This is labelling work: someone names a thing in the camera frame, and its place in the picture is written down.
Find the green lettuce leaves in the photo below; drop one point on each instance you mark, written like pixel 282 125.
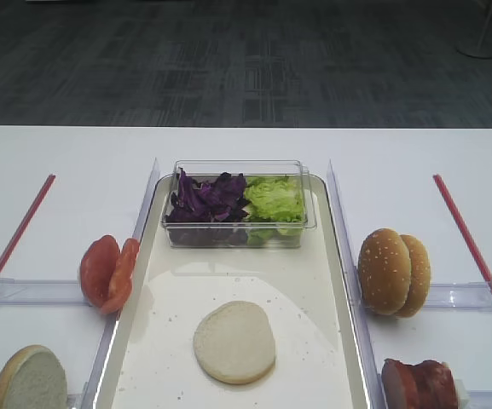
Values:
pixel 275 199

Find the purple cabbage leaves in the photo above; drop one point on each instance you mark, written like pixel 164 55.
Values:
pixel 218 201

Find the red meat slices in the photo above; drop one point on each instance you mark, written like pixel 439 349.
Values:
pixel 429 384

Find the inner tomato slice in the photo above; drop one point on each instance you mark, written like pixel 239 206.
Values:
pixel 120 285

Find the bun bottom half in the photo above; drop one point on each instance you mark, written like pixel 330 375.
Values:
pixel 235 344

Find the thin bun bottom slice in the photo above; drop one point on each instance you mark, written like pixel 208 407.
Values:
pixel 33 378

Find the long clear divider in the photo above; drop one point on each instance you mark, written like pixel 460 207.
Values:
pixel 143 204
pixel 371 382

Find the clear rail near tomato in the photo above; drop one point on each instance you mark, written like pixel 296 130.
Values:
pixel 40 292

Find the long clear right divider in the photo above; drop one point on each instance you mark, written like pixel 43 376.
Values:
pixel 371 382

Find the clear rail right bun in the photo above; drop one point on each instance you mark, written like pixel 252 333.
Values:
pixel 473 296

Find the sesame bun top front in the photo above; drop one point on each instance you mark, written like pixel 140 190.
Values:
pixel 384 271

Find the white pusher block meat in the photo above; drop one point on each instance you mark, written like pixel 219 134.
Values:
pixel 462 394

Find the sesame bun top rear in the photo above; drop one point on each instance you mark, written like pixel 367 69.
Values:
pixel 420 277

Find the left red strip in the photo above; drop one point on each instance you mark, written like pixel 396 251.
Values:
pixel 8 250

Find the red strip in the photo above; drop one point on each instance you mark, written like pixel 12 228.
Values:
pixel 8 250
pixel 464 230

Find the white metal tray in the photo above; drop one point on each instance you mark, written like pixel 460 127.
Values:
pixel 151 363

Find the long clear left divider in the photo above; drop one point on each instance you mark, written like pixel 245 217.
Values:
pixel 143 204

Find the sesame bun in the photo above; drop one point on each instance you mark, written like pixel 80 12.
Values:
pixel 384 271
pixel 420 277

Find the right red strip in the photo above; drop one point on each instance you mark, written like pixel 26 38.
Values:
pixel 464 230

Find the white floor stand base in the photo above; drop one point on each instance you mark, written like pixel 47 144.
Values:
pixel 481 47

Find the tomato slice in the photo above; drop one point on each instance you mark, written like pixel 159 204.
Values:
pixel 97 267
pixel 120 285

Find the clear plastic salad box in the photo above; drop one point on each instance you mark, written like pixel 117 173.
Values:
pixel 209 170

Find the outer tomato slice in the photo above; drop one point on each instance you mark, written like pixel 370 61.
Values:
pixel 97 267

